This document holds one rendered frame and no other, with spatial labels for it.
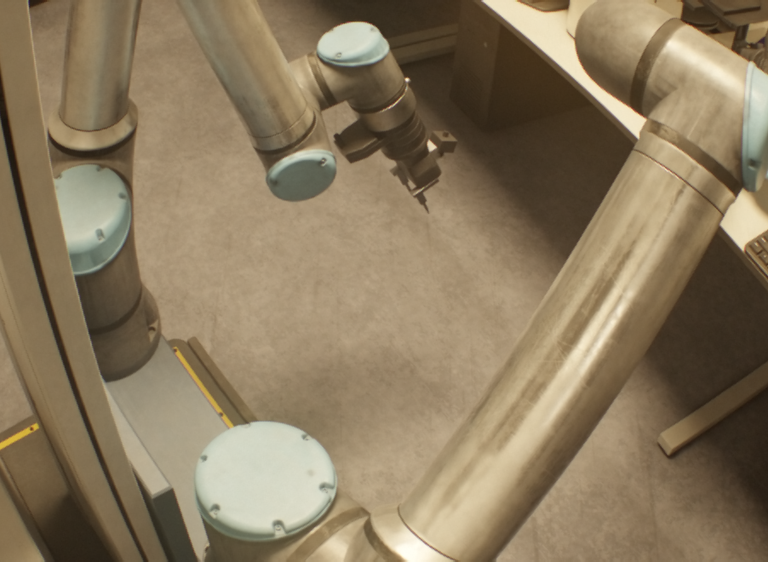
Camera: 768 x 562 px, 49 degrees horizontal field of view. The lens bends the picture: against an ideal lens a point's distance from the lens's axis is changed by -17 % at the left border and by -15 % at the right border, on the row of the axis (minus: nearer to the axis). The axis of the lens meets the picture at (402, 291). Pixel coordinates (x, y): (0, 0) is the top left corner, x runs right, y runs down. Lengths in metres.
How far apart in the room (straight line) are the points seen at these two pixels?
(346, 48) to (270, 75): 0.21
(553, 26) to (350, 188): 0.89
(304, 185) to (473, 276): 1.06
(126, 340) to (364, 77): 0.49
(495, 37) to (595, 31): 1.53
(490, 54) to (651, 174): 1.67
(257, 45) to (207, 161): 1.43
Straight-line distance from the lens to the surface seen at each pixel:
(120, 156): 1.35
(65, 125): 1.33
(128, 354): 1.36
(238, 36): 1.10
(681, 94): 0.85
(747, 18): 1.64
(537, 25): 1.75
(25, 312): 0.73
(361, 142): 1.43
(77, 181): 1.27
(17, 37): 0.58
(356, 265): 2.26
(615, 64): 0.89
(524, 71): 2.56
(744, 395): 2.18
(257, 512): 0.94
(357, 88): 1.35
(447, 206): 2.41
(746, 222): 1.46
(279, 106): 1.17
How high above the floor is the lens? 1.66
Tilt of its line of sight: 49 degrees down
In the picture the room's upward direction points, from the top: 6 degrees clockwise
